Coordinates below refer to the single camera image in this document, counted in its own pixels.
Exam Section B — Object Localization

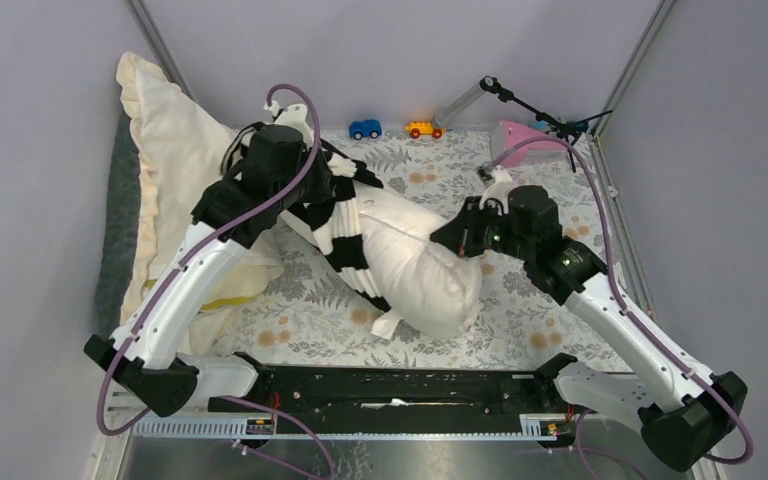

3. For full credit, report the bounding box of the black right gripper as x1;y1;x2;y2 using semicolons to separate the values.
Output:
432;196;533;261

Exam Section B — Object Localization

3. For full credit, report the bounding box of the white pillow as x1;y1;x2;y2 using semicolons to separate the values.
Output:
355;183;482;339

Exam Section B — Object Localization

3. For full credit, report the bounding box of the black white striped pillowcase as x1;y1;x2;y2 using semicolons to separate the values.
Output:
228;122;399;342

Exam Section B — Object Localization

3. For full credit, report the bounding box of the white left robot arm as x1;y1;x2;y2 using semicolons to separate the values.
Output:
84;124;332;417

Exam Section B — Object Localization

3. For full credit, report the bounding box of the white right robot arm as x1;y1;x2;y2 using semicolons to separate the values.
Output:
430;186;754;472

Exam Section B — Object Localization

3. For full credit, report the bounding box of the cream ruffled pillow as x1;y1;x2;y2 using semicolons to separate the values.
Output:
115;51;286;356

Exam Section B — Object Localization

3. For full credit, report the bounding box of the blue toy car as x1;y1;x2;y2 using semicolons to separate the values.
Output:
348;119;383;140

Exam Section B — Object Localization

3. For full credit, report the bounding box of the yellow orange toy car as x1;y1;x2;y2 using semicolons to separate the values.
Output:
404;122;445;139

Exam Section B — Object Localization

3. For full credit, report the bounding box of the pink plastic toy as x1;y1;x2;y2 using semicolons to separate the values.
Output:
490;121;568;168

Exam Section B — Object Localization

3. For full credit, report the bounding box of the cream yellow-trimmed cloth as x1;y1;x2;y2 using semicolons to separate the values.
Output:
120;235;284;356

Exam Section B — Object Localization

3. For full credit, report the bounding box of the dark green cushion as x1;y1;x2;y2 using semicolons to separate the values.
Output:
94;113;141;328

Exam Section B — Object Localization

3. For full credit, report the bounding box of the floral patterned table mat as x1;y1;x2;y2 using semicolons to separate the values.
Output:
212;130;625;372

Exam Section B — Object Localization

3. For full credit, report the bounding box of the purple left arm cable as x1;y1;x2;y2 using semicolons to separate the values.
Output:
95;83;322;439

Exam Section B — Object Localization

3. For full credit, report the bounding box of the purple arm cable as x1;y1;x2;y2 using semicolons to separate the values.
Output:
486;135;755;466
95;83;322;439

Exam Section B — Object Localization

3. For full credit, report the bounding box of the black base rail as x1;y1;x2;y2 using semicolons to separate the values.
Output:
208;364;582;439

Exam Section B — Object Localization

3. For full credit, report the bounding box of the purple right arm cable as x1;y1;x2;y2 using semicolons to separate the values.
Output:
486;135;755;466

